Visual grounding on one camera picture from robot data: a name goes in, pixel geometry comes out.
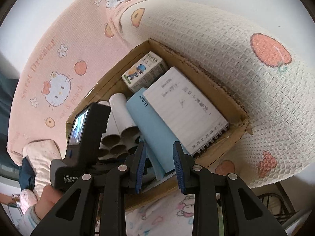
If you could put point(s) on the white spiral notebook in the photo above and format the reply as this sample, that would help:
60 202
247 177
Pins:
193 119

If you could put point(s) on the light blue notebook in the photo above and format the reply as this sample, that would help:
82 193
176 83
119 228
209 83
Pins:
158 137

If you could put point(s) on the pink patterned pillow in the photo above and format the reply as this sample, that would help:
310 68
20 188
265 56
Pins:
34 173

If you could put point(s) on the cartoon bear printed box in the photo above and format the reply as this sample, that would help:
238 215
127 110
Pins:
145 72

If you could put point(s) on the pink cream cartoon blanket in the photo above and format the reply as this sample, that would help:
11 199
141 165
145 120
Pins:
264 75

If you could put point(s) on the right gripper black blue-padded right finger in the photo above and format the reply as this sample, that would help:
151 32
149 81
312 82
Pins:
242 211

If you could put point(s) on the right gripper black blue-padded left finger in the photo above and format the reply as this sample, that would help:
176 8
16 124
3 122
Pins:
94 205

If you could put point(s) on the person's left hand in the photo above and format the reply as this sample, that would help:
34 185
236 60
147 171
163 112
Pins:
50 196

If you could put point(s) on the brown cardboard box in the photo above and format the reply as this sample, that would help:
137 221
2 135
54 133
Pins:
238 119

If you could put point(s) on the white paper tube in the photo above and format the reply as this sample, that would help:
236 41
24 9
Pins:
118 149
111 137
126 126

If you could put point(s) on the black wire stand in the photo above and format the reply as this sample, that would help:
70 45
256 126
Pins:
278 203

